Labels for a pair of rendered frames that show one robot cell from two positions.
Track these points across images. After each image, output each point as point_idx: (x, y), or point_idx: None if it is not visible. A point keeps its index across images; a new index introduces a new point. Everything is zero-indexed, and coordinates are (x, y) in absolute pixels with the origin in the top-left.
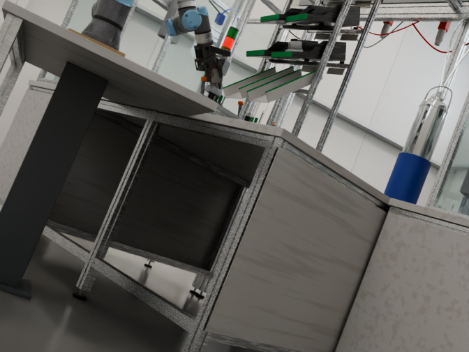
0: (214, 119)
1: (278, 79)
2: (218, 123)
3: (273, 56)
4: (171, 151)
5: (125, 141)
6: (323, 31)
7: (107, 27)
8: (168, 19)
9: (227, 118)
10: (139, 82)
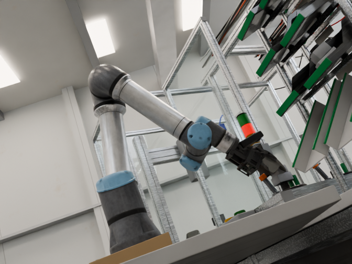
0: (332, 207)
1: (338, 102)
2: (344, 207)
3: (310, 86)
4: (290, 262)
5: None
6: (320, 30)
7: (127, 223)
8: (180, 157)
9: (350, 190)
10: (208, 256)
